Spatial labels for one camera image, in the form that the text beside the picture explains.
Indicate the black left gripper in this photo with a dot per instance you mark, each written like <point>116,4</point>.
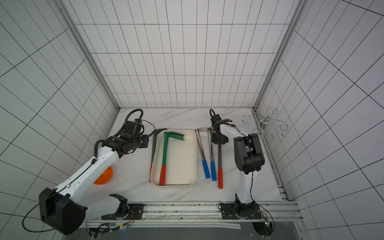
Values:
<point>145,142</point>

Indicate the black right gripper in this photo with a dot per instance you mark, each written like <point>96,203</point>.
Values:
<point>219,139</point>

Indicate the green hoe red grip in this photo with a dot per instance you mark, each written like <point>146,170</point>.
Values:
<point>162,181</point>
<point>174,135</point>

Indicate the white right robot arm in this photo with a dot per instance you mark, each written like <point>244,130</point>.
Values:
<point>249,159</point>

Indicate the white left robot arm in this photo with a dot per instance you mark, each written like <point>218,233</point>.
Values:
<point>62,209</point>

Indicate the cream plastic storage tray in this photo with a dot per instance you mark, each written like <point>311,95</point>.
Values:
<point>181,160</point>

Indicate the chrome wire cup rack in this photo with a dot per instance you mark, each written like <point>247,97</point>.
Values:
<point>266,122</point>

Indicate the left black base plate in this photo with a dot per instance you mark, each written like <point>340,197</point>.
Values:
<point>135,211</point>

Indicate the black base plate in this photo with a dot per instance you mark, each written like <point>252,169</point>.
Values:
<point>236,211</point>
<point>135,211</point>

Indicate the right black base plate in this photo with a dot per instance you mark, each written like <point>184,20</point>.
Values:
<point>236,211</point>

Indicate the aluminium mounting rail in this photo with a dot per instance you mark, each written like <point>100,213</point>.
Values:
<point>199,214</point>

